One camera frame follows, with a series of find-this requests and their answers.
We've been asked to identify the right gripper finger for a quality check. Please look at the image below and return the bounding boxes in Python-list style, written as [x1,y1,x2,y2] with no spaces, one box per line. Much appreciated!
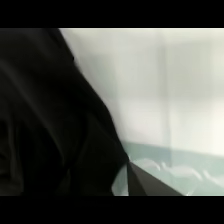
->
[127,161,184,197]

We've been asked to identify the black shirt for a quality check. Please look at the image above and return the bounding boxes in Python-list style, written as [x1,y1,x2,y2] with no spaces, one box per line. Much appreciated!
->
[0,27,130,197]

